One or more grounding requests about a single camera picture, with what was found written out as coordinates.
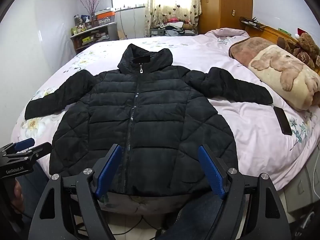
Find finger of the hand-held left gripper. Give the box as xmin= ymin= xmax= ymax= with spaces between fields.
xmin=23 ymin=142 xmax=52 ymax=163
xmin=0 ymin=137 xmax=36 ymax=157

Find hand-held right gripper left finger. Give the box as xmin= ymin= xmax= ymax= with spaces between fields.
xmin=29 ymin=144 xmax=123 ymax=240

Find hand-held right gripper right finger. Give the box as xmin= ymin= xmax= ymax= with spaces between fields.
xmin=197 ymin=144 xmax=293 ymax=240

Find black puffer jacket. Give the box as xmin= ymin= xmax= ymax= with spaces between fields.
xmin=24 ymin=43 xmax=273 ymax=197

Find pile of clothes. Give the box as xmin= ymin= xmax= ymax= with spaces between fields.
xmin=149 ymin=17 xmax=199 ymax=37

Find person's left hand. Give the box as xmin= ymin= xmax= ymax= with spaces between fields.
xmin=14 ymin=179 xmax=26 ymax=207

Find person's right leg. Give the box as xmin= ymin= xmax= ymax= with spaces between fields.
xmin=160 ymin=192 xmax=250 ymax=240

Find bed with pink floral sheet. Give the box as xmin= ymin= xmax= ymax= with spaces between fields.
xmin=11 ymin=29 xmax=320 ymax=205

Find black smartphone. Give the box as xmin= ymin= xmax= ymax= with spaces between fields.
xmin=273 ymin=106 xmax=293 ymax=136

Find white bedside cabinet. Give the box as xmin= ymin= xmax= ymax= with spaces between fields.
xmin=283 ymin=145 xmax=320 ymax=226

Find brown bear-pattern pillow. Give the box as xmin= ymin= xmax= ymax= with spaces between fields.
xmin=248 ymin=44 xmax=320 ymax=111

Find brown plush blanket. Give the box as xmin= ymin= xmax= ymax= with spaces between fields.
xmin=228 ymin=37 xmax=274 ymax=68

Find cluttered shelf unit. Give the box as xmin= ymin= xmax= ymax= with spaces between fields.
xmin=70 ymin=22 xmax=118 ymax=54

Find black electronics box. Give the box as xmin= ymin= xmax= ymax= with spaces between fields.
xmin=149 ymin=28 xmax=166 ymax=38

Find orange lidded box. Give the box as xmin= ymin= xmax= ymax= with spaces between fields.
xmin=96 ymin=11 xmax=116 ymax=20

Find wooden headboard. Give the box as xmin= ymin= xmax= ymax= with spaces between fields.
xmin=239 ymin=17 xmax=302 ymax=46

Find black power strip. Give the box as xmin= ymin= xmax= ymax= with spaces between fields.
xmin=240 ymin=17 xmax=266 ymax=30

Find dried flower branches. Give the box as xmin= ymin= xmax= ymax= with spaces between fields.
xmin=79 ymin=0 xmax=109 ymax=18

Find brown teddy bear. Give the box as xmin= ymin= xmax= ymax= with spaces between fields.
xmin=277 ymin=32 xmax=320 ymax=70

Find wooden wardrobe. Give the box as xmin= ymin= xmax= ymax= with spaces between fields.
xmin=199 ymin=0 xmax=254 ymax=34

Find heart print curtain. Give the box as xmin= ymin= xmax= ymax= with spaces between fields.
xmin=144 ymin=0 xmax=202 ymax=37

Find black floor cable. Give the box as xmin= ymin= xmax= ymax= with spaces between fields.
xmin=107 ymin=214 xmax=167 ymax=236

